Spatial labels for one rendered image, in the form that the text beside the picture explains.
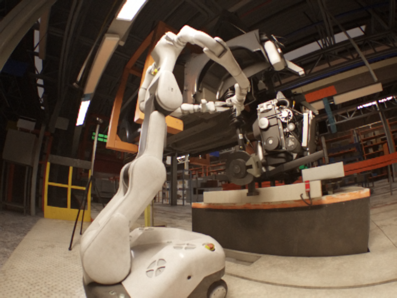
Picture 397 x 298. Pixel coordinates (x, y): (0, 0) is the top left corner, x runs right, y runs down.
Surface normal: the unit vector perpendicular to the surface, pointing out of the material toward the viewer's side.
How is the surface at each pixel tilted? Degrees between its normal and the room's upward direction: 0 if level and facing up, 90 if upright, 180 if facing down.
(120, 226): 90
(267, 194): 90
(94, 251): 87
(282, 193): 90
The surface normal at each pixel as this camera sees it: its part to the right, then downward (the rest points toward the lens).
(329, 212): -0.72, -0.18
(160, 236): 0.62, -0.48
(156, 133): 0.65, -0.22
